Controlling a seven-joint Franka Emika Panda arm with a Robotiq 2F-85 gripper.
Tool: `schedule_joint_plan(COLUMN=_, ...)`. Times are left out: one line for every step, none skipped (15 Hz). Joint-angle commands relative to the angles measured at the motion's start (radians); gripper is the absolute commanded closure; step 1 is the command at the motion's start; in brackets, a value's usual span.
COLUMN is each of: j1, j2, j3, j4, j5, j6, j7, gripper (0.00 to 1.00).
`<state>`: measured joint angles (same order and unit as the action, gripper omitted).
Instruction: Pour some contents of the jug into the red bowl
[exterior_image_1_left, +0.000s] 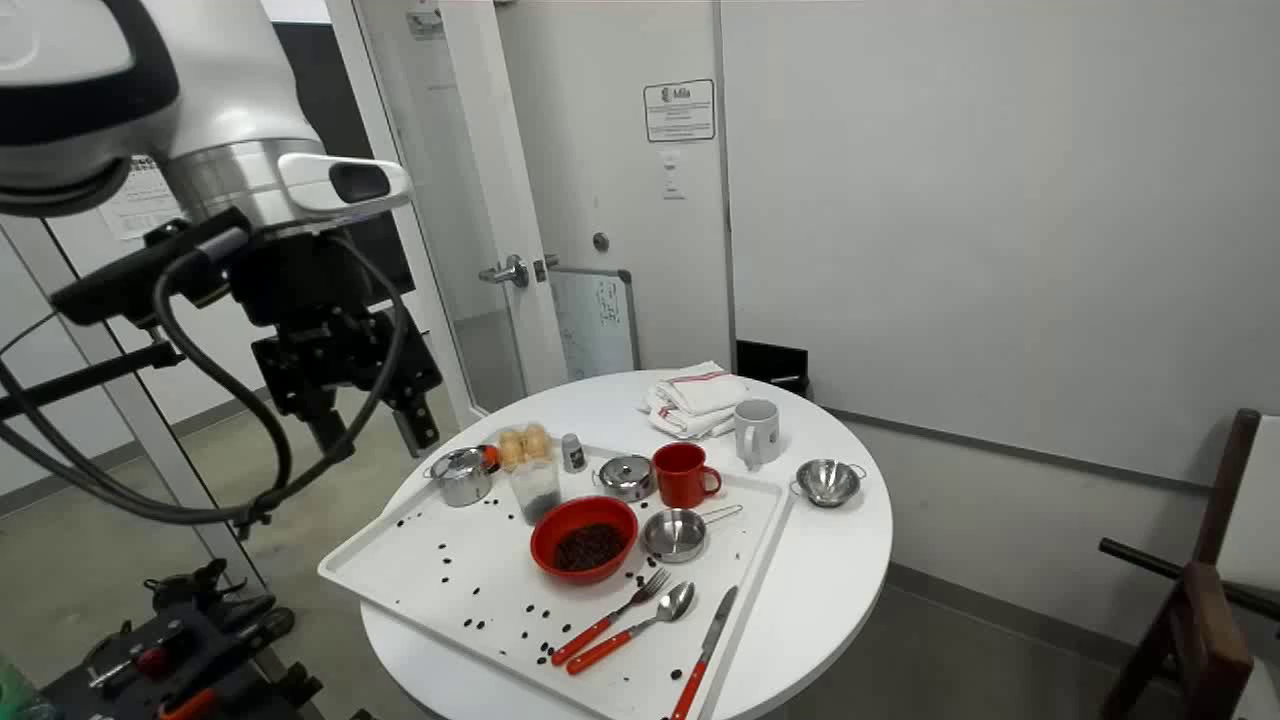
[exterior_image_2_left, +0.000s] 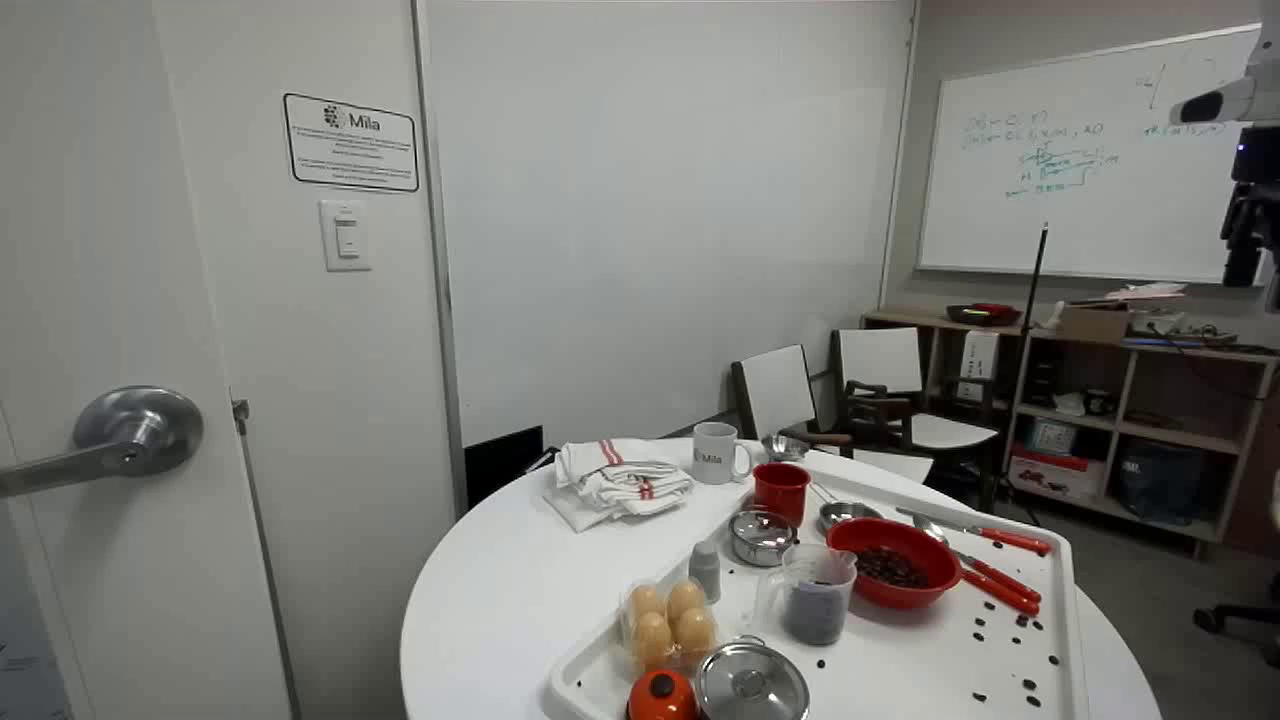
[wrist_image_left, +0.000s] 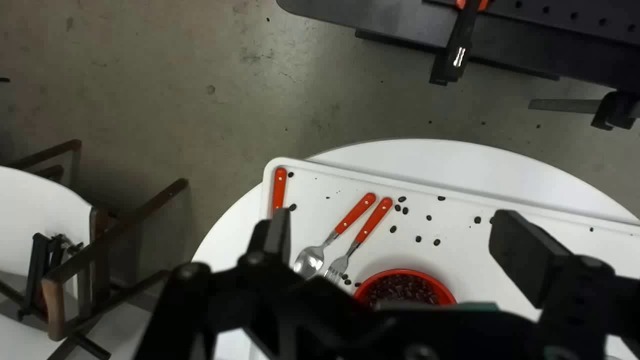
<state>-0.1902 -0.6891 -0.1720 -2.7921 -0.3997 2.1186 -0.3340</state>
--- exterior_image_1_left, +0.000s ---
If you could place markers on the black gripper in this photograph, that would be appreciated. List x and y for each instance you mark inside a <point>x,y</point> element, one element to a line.
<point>332,320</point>

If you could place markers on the clear plastic jug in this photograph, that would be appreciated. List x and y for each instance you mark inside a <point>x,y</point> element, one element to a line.
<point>533,487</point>

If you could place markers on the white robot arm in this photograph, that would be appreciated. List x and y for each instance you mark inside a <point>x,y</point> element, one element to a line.
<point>210,96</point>

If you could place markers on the red bowl with beans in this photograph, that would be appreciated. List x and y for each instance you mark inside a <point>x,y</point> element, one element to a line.
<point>587,540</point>

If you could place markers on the small steel bowl behind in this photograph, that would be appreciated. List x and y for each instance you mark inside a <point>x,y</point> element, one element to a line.
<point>625,478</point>

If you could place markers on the steel bowl beside red bowl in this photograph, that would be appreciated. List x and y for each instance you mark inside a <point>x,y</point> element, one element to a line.
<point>673,537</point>

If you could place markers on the steel bowl on table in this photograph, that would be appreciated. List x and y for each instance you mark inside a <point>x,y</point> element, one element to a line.
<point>829,480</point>

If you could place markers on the small steel cup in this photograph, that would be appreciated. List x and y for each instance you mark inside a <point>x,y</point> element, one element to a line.
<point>460,478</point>

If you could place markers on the bread rolls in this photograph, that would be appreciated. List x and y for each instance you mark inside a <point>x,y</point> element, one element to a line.
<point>522,445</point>

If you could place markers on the small salt shaker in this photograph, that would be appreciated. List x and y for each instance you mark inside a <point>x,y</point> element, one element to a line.
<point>573,452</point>

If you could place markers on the tool cart with tools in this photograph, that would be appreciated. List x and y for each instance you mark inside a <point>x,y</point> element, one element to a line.
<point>195,659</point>

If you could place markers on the white rectangular tray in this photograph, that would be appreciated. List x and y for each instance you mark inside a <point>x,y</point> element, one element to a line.
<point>469,625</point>

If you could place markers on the red mug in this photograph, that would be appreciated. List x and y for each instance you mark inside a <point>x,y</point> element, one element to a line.
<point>687,478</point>

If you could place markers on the white cloth with red stripe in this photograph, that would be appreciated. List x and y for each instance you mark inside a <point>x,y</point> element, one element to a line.
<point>695,401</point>

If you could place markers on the white mug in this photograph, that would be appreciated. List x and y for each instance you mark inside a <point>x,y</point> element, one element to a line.
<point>758,435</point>

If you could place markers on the black box on floor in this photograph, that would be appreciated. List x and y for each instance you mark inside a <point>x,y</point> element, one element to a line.
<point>775,366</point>

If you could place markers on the door sign paper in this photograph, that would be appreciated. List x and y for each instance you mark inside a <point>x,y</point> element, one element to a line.
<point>682,109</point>

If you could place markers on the round white table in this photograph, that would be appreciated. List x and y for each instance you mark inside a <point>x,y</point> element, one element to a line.
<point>823,579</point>

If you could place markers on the wooden chair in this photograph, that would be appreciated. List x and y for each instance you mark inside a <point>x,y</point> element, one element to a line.
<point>1218,635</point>

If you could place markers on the silver door handle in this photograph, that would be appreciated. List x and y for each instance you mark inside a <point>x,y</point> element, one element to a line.
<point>507,272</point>

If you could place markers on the black camera on stand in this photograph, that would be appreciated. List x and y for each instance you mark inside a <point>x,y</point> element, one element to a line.
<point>80,382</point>

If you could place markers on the red handled fork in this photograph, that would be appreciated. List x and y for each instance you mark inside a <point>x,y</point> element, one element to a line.
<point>610,616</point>

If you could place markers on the red handled spoon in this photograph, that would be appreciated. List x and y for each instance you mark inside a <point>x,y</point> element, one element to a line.
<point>670,611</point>

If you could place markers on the red handled knife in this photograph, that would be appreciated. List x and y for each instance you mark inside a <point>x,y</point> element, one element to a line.
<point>682,711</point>

